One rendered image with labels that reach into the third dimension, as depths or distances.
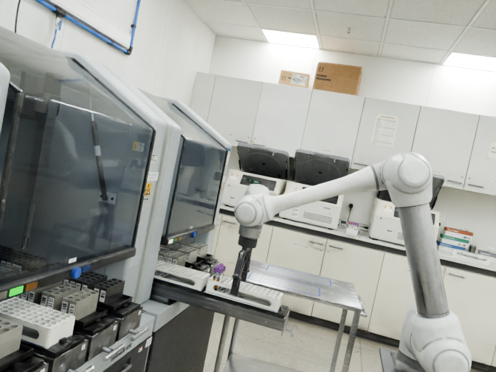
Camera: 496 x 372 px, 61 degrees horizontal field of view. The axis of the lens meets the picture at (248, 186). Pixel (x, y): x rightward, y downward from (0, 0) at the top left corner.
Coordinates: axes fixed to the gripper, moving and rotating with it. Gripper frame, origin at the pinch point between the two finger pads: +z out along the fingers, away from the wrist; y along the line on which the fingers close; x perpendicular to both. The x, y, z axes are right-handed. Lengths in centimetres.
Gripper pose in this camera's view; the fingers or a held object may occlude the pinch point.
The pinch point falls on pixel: (238, 286)
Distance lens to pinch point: 173.8
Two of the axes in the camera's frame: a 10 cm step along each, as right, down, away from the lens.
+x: -9.5, -2.1, 2.2
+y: 2.3, -0.1, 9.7
